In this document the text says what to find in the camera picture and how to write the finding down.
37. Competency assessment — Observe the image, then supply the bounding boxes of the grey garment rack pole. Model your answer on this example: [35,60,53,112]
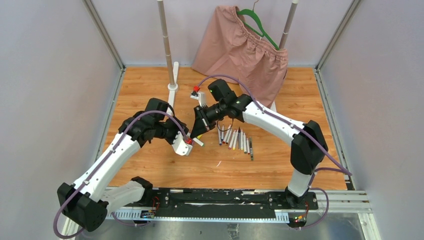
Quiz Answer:
[279,0,299,49]
[157,0,175,85]

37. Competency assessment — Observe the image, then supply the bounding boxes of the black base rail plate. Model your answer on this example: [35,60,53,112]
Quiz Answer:
[128,188,319,221]

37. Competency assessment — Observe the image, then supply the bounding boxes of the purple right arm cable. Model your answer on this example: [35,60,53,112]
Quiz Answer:
[193,74,353,230]

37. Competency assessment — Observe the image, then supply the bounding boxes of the aluminium frame right post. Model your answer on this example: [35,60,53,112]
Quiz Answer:
[315,0,363,72]

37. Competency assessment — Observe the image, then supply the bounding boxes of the pink shorts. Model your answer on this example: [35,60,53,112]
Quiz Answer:
[191,5,289,108]

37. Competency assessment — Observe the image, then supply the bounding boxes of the white garment rack right foot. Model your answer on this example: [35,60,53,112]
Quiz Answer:
[270,101,277,112]

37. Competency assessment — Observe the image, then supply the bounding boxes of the green clothes hanger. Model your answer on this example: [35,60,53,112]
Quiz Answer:
[236,0,280,51]

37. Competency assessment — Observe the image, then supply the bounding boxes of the white garment rack foot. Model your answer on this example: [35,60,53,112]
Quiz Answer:
[167,61,180,109]
[270,101,277,112]

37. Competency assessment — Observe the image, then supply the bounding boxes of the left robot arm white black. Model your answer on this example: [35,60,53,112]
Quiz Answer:
[57,98,192,232]

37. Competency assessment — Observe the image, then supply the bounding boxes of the grey clear-cap pen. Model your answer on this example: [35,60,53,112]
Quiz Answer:
[249,137,254,161]

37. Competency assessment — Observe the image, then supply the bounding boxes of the purple cap white marker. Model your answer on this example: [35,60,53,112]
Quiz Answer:
[228,130,236,150]

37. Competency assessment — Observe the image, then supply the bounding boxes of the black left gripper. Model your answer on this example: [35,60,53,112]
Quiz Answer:
[154,116,189,146]

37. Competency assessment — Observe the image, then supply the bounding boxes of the grey garment rack right pole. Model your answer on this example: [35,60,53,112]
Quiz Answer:
[279,0,299,49]

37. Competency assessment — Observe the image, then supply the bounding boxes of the aluminium frame left post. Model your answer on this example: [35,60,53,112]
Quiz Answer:
[82,0,126,71]

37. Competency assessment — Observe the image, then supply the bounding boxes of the grey garment rack left pole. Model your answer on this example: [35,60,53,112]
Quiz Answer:
[157,0,175,85]

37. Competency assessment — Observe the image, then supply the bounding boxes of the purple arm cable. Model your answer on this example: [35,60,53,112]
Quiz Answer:
[52,110,194,240]
[193,74,353,230]

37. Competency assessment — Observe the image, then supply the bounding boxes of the yellow cap white marker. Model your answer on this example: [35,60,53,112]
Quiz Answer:
[232,130,238,150]

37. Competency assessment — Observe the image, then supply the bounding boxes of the white garment rack left foot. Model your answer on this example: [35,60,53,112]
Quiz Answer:
[167,61,180,109]

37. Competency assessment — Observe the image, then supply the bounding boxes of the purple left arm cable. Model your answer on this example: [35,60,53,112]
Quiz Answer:
[52,110,194,240]

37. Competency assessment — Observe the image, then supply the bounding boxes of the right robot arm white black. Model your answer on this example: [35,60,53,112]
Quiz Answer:
[191,79,328,209]

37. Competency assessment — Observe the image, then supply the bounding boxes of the red cap white marker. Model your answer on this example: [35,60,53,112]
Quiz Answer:
[244,137,251,155]

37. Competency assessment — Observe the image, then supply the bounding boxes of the green cap white marker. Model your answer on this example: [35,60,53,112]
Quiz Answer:
[241,132,248,154]
[192,137,205,147]

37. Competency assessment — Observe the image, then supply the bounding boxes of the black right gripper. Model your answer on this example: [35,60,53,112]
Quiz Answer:
[191,101,227,139]

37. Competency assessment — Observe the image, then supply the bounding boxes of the aluminium frame post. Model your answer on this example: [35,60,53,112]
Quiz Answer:
[82,0,126,71]
[315,0,363,72]

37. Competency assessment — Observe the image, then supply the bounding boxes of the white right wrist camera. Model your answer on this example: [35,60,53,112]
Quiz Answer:
[190,91,207,107]

